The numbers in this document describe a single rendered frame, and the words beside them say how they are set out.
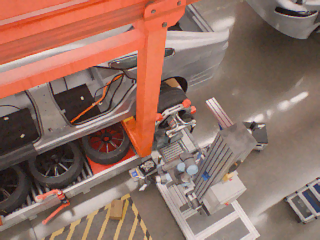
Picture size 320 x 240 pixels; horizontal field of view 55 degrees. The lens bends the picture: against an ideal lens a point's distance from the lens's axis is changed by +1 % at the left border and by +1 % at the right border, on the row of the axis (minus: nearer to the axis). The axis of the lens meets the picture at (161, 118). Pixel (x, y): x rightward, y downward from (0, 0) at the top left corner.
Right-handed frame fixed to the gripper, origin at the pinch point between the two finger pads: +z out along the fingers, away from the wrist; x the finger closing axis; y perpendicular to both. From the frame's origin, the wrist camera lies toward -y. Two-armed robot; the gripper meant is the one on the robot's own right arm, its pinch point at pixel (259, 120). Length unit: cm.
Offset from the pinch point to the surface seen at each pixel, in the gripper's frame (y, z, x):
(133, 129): 36, -103, -118
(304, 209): 120, 11, 101
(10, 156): 5, -238, -169
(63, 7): -209, -171, -61
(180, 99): -4, -46, -88
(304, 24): 7, 206, -61
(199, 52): -47, -4, -98
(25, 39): -188, -190, -80
